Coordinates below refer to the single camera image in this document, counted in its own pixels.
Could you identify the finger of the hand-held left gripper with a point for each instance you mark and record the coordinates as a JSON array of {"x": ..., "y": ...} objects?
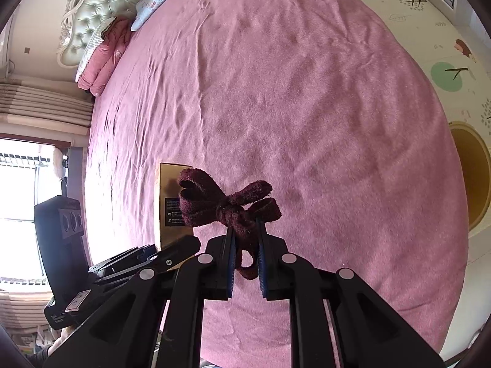
[{"x": 178, "y": 251}]

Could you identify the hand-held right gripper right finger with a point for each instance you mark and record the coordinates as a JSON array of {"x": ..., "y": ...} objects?
[{"x": 262, "y": 272}]

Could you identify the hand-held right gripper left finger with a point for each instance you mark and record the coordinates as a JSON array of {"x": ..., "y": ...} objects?
[{"x": 230, "y": 272}]

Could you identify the gold box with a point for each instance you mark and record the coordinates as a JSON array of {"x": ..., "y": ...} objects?
[{"x": 168, "y": 191}]

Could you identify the dark maroon ribbon bow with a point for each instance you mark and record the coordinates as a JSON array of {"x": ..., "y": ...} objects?
[{"x": 230, "y": 209}]

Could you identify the person's left forearm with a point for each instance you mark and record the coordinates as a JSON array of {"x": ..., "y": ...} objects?
[{"x": 44, "y": 356}]

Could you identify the window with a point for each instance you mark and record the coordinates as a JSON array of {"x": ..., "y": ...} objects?
[{"x": 19, "y": 207}]

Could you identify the beige curtain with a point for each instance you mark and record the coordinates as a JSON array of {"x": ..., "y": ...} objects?
[{"x": 42, "y": 103}]

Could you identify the pink bed blanket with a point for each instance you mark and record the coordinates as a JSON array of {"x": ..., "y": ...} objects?
[{"x": 307, "y": 122}]

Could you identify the folded pink quilt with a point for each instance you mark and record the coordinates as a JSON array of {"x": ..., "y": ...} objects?
[{"x": 105, "y": 61}]

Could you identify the tufted cream headboard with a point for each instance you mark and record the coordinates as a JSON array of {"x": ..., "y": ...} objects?
[{"x": 99, "y": 7}]

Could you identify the light blue pillow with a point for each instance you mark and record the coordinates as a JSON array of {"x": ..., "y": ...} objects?
[{"x": 153, "y": 0}]

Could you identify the printed play mat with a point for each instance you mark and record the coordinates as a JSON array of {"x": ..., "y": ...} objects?
[{"x": 422, "y": 27}]

